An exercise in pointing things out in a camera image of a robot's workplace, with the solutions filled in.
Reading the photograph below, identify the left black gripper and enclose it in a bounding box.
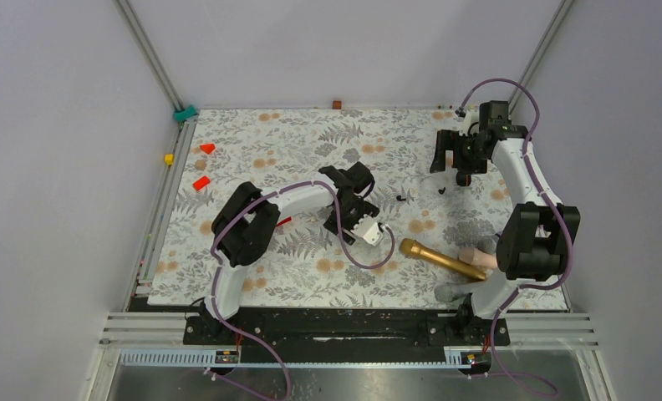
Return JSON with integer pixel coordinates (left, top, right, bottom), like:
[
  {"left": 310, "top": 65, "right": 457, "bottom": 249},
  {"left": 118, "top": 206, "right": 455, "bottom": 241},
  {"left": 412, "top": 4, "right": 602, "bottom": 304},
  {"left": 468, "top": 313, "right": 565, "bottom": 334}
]
[{"left": 324, "top": 197, "right": 378, "bottom": 244}]

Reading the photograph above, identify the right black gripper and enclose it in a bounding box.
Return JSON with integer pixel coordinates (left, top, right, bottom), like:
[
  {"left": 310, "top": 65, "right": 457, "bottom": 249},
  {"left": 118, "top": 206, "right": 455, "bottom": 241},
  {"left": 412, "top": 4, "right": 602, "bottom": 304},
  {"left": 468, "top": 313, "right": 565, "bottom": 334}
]
[{"left": 429, "top": 129, "right": 487, "bottom": 176}]

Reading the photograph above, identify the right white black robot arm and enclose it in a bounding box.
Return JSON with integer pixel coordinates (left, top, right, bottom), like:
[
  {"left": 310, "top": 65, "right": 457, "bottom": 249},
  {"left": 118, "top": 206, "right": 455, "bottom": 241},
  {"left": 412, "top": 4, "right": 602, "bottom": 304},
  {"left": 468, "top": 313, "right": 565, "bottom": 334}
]
[{"left": 430, "top": 100, "right": 581, "bottom": 344}]

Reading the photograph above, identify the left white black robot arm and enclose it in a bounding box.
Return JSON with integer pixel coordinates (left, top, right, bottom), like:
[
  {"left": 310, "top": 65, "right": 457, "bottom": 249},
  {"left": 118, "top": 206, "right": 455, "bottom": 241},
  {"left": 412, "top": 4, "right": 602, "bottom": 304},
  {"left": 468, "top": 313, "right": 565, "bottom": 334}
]
[{"left": 203, "top": 162, "right": 389, "bottom": 343}]

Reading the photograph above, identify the floral table mat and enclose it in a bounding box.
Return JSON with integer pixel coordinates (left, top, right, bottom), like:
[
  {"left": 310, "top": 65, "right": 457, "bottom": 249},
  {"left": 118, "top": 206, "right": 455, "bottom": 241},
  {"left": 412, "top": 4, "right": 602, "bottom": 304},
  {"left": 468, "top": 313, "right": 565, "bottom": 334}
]
[{"left": 149, "top": 109, "right": 513, "bottom": 309}]

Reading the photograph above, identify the red box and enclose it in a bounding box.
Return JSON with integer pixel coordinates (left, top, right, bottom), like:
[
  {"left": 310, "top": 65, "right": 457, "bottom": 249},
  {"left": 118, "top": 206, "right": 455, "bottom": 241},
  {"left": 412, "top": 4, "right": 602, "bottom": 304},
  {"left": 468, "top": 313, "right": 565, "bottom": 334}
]
[{"left": 276, "top": 217, "right": 292, "bottom": 226}]

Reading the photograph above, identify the gold microphone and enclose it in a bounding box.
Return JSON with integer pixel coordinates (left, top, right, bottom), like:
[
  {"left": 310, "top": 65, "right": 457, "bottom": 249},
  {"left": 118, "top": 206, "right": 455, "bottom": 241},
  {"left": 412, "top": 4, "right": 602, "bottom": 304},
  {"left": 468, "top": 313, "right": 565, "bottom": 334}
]
[{"left": 400, "top": 238, "right": 487, "bottom": 281}]

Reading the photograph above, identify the purple glitter microphone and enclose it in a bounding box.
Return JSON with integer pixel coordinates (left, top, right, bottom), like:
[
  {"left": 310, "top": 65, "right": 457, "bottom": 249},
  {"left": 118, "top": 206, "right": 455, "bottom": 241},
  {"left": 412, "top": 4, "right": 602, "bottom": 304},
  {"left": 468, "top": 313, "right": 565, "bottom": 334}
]
[{"left": 476, "top": 235, "right": 500, "bottom": 255}]

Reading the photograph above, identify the pink microphone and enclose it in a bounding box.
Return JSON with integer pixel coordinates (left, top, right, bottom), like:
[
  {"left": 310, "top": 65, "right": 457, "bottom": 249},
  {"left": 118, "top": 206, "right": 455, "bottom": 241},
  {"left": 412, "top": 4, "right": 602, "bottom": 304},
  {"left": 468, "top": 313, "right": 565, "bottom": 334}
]
[{"left": 459, "top": 247, "right": 498, "bottom": 270}]

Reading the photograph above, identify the grey microphone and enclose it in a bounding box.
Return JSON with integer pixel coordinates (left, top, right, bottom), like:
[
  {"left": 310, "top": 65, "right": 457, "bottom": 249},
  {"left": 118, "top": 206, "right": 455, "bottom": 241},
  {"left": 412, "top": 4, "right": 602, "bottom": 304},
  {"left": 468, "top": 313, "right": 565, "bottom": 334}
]
[{"left": 434, "top": 282, "right": 483, "bottom": 304}]

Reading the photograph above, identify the red flat block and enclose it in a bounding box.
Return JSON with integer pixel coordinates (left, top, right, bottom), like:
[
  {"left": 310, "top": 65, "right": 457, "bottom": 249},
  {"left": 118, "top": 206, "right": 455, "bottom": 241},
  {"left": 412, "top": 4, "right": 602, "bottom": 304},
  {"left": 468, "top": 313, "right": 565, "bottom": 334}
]
[{"left": 192, "top": 176, "right": 211, "bottom": 191}]

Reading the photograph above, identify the red triangular block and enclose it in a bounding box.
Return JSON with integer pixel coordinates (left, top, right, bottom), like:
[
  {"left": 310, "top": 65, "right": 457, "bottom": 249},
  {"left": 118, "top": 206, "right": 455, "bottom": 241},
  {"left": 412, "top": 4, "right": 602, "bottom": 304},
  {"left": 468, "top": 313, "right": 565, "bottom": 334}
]
[{"left": 199, "top": 143, "right": 216, "bottom": 155}]

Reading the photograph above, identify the teal block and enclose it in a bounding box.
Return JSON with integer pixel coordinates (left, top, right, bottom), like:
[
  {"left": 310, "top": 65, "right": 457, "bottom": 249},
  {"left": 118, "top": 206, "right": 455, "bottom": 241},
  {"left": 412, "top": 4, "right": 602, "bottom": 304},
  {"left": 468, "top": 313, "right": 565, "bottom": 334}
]
[{"left": 173, "top": 105, "right": 197, "bottom": 123}]

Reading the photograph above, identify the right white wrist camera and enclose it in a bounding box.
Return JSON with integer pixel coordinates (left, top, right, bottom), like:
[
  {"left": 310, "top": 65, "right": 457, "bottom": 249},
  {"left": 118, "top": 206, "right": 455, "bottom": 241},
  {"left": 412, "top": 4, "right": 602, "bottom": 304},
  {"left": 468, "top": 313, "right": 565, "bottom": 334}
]
[{"left": 456, "top": 105, "right": 479, "bottom": 135}]

